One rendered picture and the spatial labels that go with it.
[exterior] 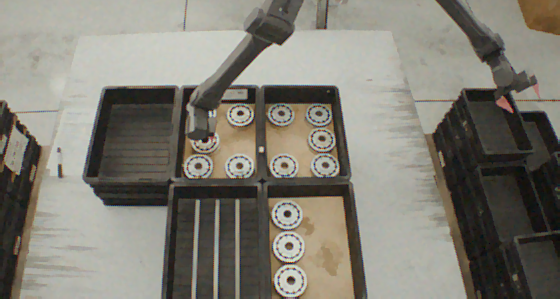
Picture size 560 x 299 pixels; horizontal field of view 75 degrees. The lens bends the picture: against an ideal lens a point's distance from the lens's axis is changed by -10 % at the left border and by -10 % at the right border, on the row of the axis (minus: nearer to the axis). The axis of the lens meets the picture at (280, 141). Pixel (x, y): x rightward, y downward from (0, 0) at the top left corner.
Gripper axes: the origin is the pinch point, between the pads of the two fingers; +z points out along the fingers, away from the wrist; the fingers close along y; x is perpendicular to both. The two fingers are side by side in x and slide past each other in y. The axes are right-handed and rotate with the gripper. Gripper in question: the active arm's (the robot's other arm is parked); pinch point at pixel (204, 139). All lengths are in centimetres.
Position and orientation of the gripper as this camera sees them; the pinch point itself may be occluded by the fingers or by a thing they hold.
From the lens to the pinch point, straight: 147.2
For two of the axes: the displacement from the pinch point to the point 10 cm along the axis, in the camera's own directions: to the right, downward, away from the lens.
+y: 10.0, -0.4, 0.3
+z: 0.0, 5.4, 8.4
